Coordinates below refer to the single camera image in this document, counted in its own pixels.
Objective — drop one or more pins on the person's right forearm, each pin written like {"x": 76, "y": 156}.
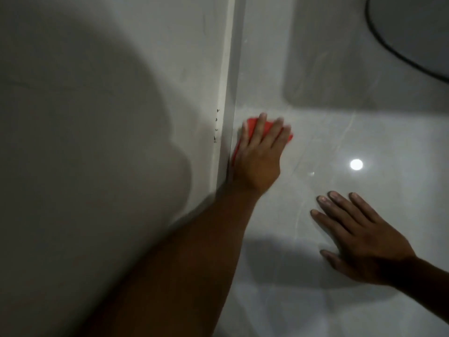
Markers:
{"x": 428, "y": 280}

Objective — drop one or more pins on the person's right hand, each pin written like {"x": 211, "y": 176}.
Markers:
{"x": 371, "y": 247}

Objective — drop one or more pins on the person's right thumb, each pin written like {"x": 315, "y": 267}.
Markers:
{"x": 333, "y": 258}

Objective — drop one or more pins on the white wall corner trim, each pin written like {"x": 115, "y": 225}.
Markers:
{"x": 228, "y": 84}

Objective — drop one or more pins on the person's left forearm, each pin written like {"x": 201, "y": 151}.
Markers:
{"x": 182, "y": 266}

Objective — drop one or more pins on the person's right middle finger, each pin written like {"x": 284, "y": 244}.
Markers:
{"x": 336, "y": 213}

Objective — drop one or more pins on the red cleaning cloth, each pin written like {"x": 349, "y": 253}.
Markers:
{"x": 249, "y": 128}

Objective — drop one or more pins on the person's left fingers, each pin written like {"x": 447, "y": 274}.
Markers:
{"x": 272, "y": 135}

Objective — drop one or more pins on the person's right little finger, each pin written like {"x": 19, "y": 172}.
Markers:
{"x": 366, "y": 207}

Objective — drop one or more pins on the person's left hand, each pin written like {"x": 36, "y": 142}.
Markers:
{"x": 258, "y": 164}

